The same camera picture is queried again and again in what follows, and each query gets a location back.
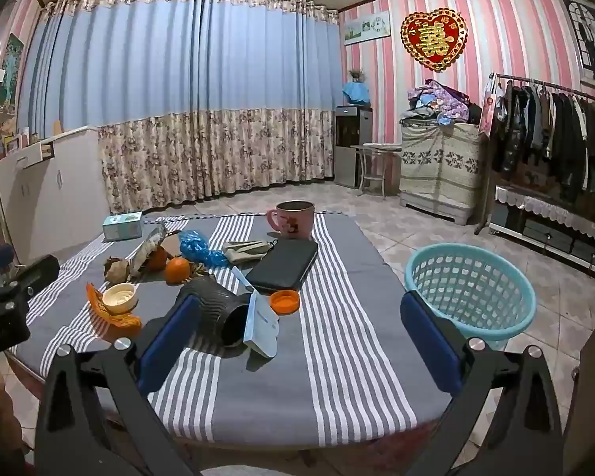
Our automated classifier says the pink mug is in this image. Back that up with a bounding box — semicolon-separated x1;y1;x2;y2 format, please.
266;200;316;240

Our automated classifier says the light blue plastic basket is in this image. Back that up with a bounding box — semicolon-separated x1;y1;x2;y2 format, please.
405;243;537;351

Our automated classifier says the teal tissue box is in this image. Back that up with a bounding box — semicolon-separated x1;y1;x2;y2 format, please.
102;211;144;243

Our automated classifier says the beige fabric pouch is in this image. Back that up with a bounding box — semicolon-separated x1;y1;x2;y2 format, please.
221;240;274;265

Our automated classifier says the cabinet with patterned cover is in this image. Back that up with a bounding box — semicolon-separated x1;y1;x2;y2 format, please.
399;121;483;224

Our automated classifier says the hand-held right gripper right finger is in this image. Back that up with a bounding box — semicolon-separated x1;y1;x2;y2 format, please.
401;288;565;476

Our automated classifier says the black rectangular case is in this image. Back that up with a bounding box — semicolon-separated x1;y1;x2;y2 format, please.
245;238;320;293

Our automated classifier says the orange fruit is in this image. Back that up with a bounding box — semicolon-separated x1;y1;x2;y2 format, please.
165;257;193;285
146;246;169;273

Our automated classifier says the pile of folded clothes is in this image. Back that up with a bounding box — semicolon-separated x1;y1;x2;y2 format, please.
400;79;483;128

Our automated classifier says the low cabinet with lace cloth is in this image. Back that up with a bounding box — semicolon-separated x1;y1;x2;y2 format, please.
490;185;595;279

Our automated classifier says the blue plastic bag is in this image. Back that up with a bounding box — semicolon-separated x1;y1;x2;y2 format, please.
178;229;229;269

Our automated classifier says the black ribbed cup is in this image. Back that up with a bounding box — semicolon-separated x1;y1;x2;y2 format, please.
175;275;253;348

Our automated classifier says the white sideboard cabinet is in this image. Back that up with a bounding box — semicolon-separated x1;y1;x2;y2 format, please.
0;126;111;265

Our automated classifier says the potted plant with blue wrap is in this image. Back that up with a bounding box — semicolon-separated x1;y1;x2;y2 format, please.
342;68;370;106

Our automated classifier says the brown dried husk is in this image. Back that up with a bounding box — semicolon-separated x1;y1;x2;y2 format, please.
103;256;131;285

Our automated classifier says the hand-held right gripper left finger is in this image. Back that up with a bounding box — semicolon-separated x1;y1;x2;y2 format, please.
34;294;202;476

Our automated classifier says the black and white wall poster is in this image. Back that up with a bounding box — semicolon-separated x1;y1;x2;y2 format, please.
562;0;595;93

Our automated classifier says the small round side table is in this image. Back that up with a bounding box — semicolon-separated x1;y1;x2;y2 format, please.
350;142;403;200

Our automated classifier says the grey water dispenser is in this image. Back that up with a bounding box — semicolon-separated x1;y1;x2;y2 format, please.
333;104;374;188

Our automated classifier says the small framed wall picture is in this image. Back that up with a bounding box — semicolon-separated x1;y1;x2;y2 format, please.
344;10;392;46

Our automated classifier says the pink hanging bag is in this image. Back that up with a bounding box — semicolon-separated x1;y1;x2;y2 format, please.
480;82;503;136

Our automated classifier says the red heart wall decoration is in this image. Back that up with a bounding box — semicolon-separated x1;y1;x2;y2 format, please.
400;7;470;73

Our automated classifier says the grey striped tablecloth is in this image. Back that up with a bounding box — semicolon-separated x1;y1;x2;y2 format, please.
5;212;440;450

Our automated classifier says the orange plastic cap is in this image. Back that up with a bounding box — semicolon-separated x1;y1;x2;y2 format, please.
269;289;301;315

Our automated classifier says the blue and floral curtain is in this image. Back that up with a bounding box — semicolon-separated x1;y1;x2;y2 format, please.
16;0;341;217

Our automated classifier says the green wall painting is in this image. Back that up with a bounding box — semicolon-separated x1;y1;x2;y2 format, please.
0;33;26;111

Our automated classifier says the row of hanging clothes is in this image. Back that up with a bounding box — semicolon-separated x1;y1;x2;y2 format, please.
491;78;595;210

